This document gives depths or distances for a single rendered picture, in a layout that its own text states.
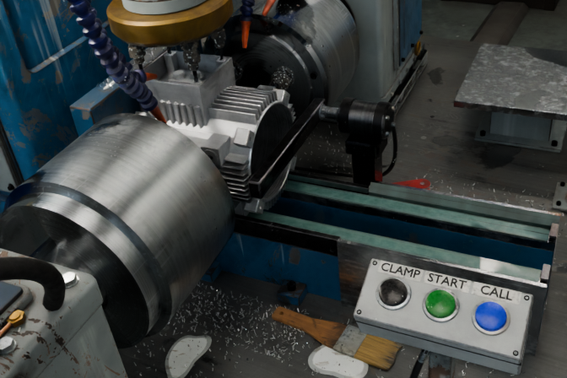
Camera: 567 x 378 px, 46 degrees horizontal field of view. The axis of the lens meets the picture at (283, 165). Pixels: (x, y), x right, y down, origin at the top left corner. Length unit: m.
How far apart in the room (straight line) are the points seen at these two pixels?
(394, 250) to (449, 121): 0.58
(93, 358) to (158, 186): 0.22
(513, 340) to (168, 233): 0.39
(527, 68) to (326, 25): 0.48
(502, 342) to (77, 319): 0.40
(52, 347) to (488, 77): 1.05
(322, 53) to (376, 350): 0.49
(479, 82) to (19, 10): 0.87
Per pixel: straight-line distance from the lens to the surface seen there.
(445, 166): 1.38
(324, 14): 1.21
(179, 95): 1.02
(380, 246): 1.01
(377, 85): 1.43
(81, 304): 0.66
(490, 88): 1.41
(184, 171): 0.84
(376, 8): 1.36
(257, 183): 0.96
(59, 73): 1.11
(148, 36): 0.94
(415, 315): 0.72
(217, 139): 0.99
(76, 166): 0.83
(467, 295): 0.73
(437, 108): 1.57
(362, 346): 1.02
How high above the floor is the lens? 1.59
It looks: 34 degrees down
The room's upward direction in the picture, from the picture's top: 7 degrees counter-clockwise
